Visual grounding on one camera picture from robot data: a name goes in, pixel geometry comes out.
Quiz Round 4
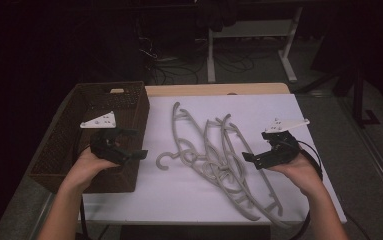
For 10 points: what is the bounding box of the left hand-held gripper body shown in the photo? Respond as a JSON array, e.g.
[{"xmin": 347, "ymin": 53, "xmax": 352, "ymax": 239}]
[{"xmin": 79, "ymin": 111, "xmax": 132, "ymax": 165}]

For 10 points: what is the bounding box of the brown wicker basket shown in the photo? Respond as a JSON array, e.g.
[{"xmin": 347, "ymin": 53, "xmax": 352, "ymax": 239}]
[{"xmin": 28, "ymin": 80, "xmax": 151, "ymax": 194}]

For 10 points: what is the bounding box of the black metal stand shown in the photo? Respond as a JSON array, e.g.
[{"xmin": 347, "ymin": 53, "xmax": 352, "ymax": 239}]
[{"xmin": 351, "ymin": 64, "xmax": 382, "ymax": 129}]

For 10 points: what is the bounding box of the person's right hand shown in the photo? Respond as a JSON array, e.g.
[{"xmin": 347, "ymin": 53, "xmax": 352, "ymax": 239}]
[{"xmin": 268, "ymin": 151, "xmax": 325, "ymax": 200}]

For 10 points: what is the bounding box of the white metal desk frame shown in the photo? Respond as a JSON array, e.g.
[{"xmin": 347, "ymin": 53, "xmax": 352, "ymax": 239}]
[{"xmin": 206, "ymin": 6, "xmax": 305, "ymax": 84}]

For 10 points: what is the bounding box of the tangle of black floor cables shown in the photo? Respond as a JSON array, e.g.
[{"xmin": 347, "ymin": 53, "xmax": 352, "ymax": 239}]
[{"xmin": 135, "ymin": 19, "xmax": 210, "ymax": 86}]

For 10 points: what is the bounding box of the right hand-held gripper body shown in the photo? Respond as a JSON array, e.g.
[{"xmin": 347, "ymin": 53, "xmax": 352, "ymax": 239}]
[{"xmin": 260, "ymin": 118, "xmax": 311, "ymax": 170}]

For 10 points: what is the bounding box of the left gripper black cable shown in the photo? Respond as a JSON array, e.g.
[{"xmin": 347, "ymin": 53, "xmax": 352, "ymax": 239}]
[{"xmin": 78, "ymin": 196, "xmax": 92, "ymax": 240}]

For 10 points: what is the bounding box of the person's left hand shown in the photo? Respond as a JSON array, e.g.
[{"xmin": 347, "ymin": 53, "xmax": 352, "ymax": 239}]
[{"xmin": 60, "ymin": 148, "xmax": 120, "ymax": 195}]

